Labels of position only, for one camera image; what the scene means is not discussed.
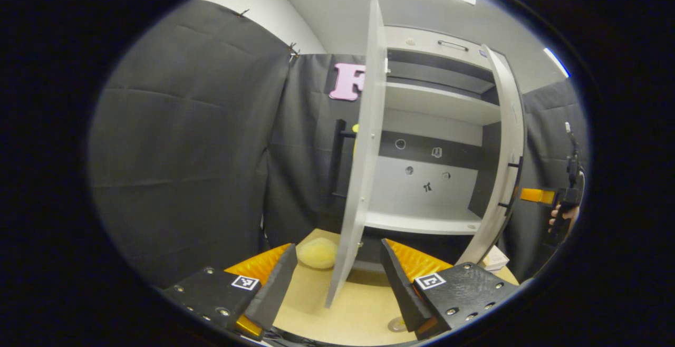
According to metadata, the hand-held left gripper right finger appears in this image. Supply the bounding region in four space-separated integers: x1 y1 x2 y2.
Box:
380 238 523 340

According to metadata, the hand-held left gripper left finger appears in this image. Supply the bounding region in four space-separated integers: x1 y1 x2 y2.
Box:
161 243 299 340

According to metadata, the grey cabinet door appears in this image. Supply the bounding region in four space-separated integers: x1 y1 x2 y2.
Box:
324 0 389 309
456 45 526 266

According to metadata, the grey cabinet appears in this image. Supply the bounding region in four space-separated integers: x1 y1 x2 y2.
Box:
364 25 523 275

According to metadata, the pale yellow round sponge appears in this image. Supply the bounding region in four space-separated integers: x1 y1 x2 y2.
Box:
295 237 339 269

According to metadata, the beige book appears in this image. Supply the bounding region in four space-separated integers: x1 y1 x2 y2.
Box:
482 245 510 272

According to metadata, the small ceiling light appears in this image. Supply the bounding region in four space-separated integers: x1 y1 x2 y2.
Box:
543 47 571 78

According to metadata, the black backdrop cloth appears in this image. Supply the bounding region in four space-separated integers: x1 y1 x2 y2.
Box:
89 0 590 287

